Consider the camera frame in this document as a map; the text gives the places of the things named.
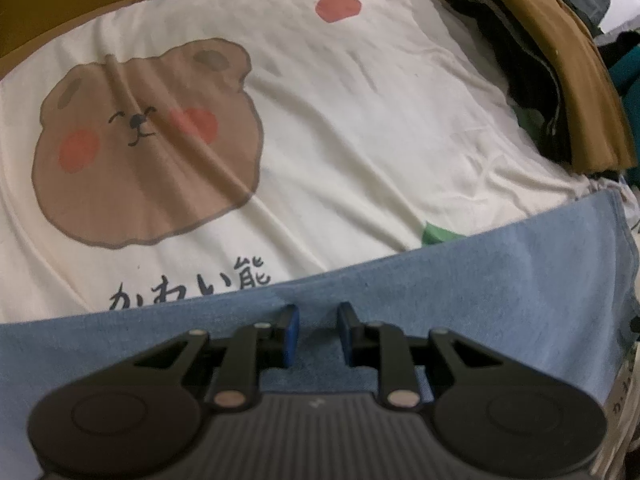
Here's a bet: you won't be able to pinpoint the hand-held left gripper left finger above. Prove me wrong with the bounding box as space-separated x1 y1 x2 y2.
120 304 301 410

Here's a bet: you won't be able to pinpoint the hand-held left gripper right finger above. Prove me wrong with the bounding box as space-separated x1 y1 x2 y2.
337 302 521 410

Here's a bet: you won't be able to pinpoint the light blue jeans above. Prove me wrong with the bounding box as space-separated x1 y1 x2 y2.
0 189 632 480

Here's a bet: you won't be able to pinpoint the cream bear printed bed sheet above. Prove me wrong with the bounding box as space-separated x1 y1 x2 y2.
0 0 640 480

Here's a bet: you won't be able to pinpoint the folded dark garment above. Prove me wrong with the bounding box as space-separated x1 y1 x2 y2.
439 0 573 166

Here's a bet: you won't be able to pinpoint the folded brown garment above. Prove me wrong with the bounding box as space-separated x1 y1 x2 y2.
452 0 637 173

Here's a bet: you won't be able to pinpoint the teal patterned garment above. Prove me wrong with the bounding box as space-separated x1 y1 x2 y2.
597 30 640 186

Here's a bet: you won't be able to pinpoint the flat brown cardboard sheet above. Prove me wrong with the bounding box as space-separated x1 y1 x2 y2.
0 0 451 78

